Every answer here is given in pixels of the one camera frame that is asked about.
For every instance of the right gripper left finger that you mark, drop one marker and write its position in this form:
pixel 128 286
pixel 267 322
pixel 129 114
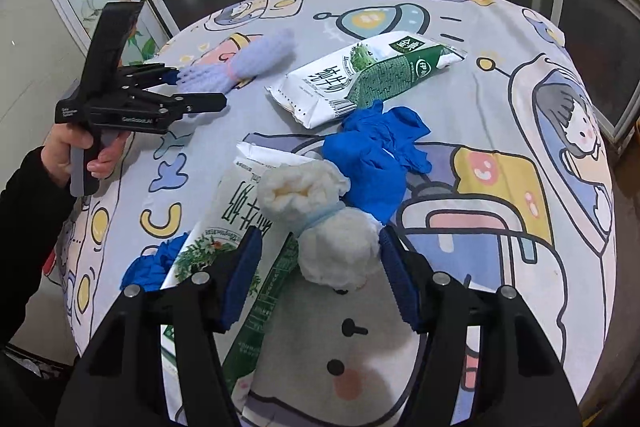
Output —
pixel 241 275

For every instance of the fingers of the left gripper seen outside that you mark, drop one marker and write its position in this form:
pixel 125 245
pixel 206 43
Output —
pixel 197 90

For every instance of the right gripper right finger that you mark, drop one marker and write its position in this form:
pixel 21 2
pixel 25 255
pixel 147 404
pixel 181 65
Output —
pixel 394 258

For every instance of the green white milk carton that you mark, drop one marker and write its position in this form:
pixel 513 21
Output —
pixel 374 69

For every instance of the blue glove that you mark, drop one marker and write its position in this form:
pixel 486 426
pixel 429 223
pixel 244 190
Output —
pixel 376 150
pixel 149 271

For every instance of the black sleeve left forearm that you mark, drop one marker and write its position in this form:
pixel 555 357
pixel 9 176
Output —
pixel 33 210

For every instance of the person left hand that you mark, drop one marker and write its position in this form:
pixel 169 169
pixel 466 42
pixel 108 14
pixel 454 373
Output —
pixel 65 141

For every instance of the cartoon print tablecloth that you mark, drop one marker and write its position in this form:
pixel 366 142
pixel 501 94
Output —
pixel 519 194

